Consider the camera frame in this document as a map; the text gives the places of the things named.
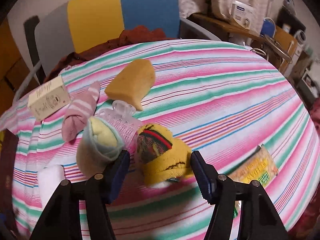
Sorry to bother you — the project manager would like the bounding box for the beige cardboard box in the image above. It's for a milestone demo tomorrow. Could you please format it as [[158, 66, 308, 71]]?
[[28, 75, 71, 121]]

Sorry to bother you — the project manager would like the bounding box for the yellow sponge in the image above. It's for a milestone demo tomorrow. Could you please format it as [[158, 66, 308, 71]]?
[[105, 59, 156, 111]]

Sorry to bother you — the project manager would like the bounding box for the white blue tissue box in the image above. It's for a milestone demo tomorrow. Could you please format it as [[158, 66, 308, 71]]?
[[229, 1, 254, 30]]

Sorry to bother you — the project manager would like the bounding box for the grey yellow blue chair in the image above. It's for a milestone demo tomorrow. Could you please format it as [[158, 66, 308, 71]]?
[[23, 0, 222, 86]]

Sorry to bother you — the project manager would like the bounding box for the pink striped sock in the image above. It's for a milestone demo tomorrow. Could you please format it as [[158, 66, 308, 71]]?
[[61, 81, 100, 142]]

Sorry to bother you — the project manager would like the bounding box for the wooden desk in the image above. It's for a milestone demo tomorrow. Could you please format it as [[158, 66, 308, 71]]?
[[189, 14, 292, 63]]

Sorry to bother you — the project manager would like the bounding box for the dark red cloth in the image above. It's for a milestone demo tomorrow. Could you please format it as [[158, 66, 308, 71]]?
[[44, 25, 174, 82]]

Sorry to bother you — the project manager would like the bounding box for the cream fuzzy sock roll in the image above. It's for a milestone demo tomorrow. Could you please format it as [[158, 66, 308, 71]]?
[[76, 116, 124, 178]]

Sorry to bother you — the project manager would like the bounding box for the yellow red green sock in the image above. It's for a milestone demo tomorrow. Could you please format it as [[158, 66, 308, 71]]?
[[136, 123, 194, 187]]

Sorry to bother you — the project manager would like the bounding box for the white foam block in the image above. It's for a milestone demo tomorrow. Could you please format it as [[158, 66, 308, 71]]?
[[37, 165, 66, 209]]

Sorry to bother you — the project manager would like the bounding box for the yellow snack packet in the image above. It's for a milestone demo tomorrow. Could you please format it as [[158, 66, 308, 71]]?
[[229, 145, 278, 187]]

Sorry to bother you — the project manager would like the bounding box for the striped pink green bedsheet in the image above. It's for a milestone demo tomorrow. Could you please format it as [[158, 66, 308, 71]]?
[[0, 38, 318, 240]]

